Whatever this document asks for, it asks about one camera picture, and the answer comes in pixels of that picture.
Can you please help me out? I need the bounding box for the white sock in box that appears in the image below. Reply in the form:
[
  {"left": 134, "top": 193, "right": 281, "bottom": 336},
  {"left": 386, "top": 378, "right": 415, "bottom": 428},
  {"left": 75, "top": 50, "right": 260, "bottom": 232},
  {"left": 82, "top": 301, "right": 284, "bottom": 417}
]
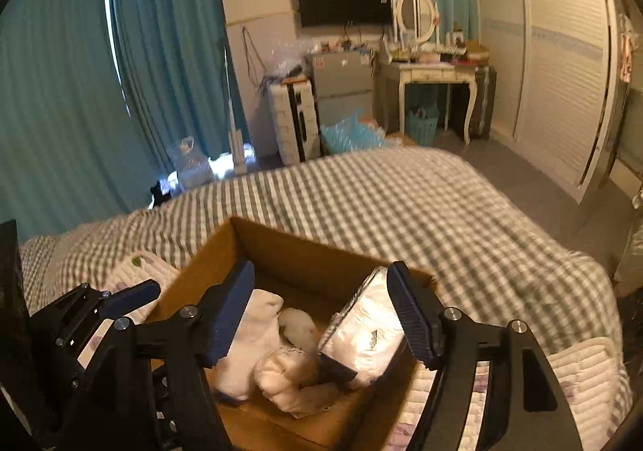
[{"left": 214, "top": 289, "right": 283, "bottom": 402}]

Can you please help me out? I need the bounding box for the grey mini fridge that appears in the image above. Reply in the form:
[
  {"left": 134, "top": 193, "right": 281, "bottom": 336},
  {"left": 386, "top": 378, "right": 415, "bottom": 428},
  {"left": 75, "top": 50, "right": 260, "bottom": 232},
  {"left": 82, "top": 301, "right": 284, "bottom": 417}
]
[{"left": 307, "top": 48, "right": 374, "bottom": 125}]

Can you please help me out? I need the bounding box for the blue curtain middle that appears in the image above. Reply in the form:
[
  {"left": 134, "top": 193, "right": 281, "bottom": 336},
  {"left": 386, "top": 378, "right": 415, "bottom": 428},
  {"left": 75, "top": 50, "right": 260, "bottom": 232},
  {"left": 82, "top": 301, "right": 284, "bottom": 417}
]
[{"left": 109, "top": 0, "right": 250, "bottom": 173}]

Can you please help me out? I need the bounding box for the dark striped suitcase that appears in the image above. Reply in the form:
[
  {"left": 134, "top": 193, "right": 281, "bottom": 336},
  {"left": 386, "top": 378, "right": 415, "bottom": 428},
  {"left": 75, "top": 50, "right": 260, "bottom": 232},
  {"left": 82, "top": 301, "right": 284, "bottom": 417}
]
[{"left": 449, "top": 66, "right": 497, "bottom": 139}]

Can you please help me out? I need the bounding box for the clear water jug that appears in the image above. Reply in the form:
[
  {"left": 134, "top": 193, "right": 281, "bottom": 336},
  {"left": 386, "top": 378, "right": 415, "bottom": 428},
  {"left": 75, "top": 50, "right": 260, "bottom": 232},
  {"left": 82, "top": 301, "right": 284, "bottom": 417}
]
[{"left": 167, "top": 136, "right": 214, "bottom": 191}]

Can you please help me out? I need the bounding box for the white floral quilt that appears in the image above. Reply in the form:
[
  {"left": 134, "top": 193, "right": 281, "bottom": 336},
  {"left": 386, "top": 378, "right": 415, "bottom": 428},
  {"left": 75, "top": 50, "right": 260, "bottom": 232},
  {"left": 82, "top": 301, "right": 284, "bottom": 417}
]
[{"left": 100, "top": 252, "right": 622, "bottom": 450}]

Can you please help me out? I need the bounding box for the white oval vanity mirror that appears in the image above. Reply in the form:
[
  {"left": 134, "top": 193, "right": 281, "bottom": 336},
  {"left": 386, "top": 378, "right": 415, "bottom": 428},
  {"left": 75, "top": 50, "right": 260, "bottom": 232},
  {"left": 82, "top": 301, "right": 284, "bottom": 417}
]
[{"left": 393, "top": 0, "right": 440, "bottom": 45}]

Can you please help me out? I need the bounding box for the white dressing table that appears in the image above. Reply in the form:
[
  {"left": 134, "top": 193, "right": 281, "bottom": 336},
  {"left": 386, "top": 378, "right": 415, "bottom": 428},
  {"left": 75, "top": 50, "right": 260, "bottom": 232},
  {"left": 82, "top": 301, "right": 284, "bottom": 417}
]
[{"left": 374, "top": 51, "right": 477, "bottom": 145}]

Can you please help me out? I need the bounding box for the blue curtain left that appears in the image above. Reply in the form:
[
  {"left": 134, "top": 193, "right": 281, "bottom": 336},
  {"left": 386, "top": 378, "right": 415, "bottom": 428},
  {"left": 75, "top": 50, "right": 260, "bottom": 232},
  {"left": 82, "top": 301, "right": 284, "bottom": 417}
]
[{"left": 1, "top": 0, "right": 158, "bottom": 241}]

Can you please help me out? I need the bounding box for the black and white tissue pack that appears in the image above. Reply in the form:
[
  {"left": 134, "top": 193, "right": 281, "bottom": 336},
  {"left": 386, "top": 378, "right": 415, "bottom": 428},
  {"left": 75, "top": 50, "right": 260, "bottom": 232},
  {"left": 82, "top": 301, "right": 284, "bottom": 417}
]
[{"left": 318, "top": 266, "right": 404, "bottom": 389}]

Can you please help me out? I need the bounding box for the teal waste basket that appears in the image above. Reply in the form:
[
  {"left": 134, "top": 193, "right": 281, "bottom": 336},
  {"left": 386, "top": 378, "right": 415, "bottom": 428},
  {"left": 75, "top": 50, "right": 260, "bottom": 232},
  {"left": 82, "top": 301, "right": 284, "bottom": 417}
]
[{"left": 405, "top": 106, "right": 439, "bottom": 146}]

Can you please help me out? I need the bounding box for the grey sock bundle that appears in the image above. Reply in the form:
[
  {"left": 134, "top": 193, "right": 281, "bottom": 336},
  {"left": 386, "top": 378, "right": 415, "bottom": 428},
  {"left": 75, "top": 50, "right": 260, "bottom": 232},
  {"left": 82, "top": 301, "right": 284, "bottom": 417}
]
[{"left": 253, "top": 346, "right": 341, "bottom": 418}]

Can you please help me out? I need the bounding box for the brown cardboard box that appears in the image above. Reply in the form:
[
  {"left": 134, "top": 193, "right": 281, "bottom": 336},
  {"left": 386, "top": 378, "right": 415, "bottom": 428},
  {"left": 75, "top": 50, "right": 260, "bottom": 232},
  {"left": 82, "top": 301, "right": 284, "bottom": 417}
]
[{"left": 150, "top": 217, "right": 415, "bottom": 450}]

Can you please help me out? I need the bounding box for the blue plastic bag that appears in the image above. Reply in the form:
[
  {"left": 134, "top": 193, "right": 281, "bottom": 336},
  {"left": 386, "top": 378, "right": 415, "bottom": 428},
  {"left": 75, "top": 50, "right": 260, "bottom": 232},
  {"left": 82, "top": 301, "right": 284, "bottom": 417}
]
[{"left": 320, "top": 113, "right": 386, "bottom": 155}]

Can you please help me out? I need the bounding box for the grey checked bed cover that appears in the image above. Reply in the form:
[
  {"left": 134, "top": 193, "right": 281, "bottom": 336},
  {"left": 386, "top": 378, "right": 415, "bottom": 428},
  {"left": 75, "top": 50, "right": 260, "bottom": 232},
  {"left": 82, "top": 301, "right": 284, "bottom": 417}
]
[{"left": 21, "top": 147, "right": 623, "bottom": 353}]

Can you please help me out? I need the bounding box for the white suitcase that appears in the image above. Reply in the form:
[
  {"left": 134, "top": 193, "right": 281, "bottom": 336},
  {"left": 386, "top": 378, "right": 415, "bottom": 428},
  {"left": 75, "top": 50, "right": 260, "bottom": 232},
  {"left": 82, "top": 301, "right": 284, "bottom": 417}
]
[{"left": 268, "top": 81, "right": 322, "bottom": 166}]

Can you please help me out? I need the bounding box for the white louvered wardrobe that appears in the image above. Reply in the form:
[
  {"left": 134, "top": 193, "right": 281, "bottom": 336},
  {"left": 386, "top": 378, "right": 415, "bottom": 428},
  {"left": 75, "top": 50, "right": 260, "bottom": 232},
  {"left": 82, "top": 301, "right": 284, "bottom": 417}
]
[{"left": 477, "top": 0, "right": 619, "bottom": 202}]

